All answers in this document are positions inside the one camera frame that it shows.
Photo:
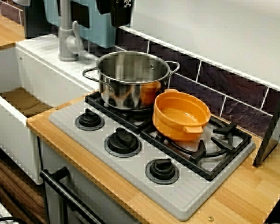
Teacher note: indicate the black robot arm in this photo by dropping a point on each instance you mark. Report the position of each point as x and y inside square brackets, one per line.
[121, 14]

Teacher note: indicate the grey faucet lever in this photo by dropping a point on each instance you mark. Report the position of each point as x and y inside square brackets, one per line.
[75, 42]

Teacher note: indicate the grey oven door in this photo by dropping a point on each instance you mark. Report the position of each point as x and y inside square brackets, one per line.
[95, 198]

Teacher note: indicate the black stove knob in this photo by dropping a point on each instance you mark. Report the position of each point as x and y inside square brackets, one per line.
[122, 141]
[89, 120]
[162, 170]

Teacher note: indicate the large black burner grate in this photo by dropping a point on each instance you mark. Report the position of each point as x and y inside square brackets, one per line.
[200, 155]

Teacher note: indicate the grey toy faucet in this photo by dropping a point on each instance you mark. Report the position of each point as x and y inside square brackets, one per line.
[65, 35]

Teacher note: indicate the orange plastic toy pot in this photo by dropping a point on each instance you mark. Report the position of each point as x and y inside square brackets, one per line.
[177, 130]

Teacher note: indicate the teal box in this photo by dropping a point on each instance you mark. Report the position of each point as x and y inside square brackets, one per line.
[100, 25]

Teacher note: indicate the black upright panel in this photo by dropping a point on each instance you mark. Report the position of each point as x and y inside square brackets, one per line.
[275, 126]

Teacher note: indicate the white toy sink basin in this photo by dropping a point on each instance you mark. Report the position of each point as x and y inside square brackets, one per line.
[49, 74]

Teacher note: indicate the grey toy stove panel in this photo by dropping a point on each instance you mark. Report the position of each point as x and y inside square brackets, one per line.
[130, 168]

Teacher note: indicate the small black burner grate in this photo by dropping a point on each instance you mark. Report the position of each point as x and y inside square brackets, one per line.
[121, 117]

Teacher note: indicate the stainless steel pot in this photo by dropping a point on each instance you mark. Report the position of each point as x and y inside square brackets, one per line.
[126, 91]

